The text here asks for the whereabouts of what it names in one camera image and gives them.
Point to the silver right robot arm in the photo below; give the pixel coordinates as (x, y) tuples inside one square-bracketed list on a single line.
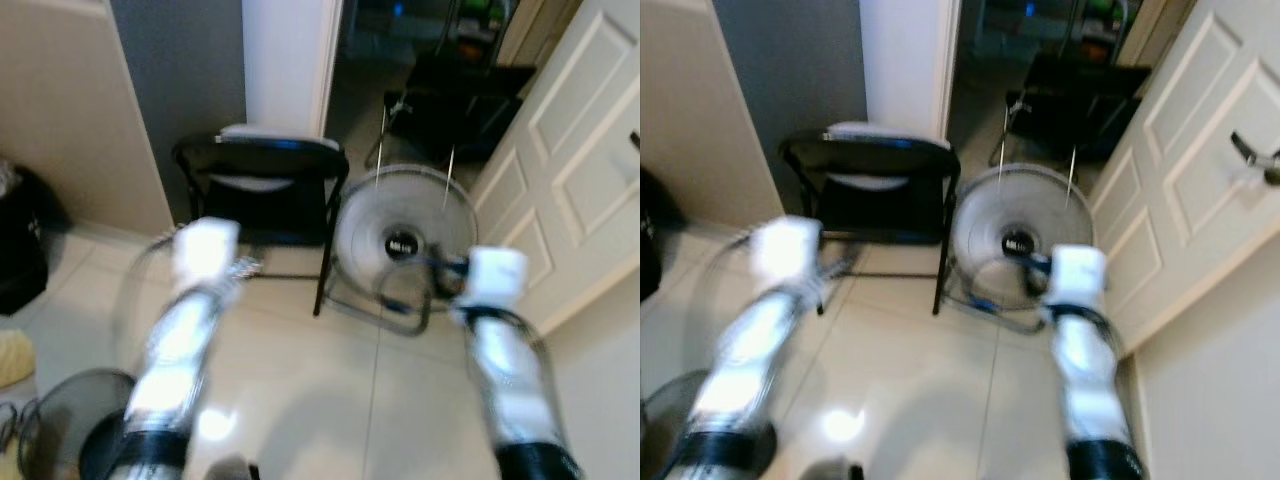
[(510, 370), (1085, 370)]

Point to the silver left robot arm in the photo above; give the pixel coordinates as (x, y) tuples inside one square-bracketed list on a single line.
[(170, 350), (750, 350)]

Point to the grey floor fan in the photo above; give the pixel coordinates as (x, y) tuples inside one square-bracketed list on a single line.
[(1010, 215), (400, 215)]

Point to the black folding chair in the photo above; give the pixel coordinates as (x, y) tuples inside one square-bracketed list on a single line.
[(265, 205), (880, 205)]

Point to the white panel door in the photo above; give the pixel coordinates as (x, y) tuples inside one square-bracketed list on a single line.
[(1190, 150), (570, 150)]

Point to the black trolley table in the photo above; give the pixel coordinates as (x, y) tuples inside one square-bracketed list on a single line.
[(460, 100), (1075, 100)]

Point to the black bag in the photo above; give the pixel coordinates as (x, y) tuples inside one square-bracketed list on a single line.
[(655, 240), (20, 250)]

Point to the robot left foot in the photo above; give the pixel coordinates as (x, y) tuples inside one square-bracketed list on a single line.
[(845, 471), (232, 470)]

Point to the yellow cloth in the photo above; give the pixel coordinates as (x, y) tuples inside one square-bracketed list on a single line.
[(15, 360)]

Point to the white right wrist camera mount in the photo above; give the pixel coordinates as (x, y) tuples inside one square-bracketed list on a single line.
[(495, 275), (1078, 272)]

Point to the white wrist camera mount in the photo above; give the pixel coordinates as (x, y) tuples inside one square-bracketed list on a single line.
[(1078, 272), (495, 275), (205, 250), (785, 250)]

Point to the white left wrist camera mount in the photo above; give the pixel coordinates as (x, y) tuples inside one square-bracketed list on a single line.
[(205, 250), (785, 250)]

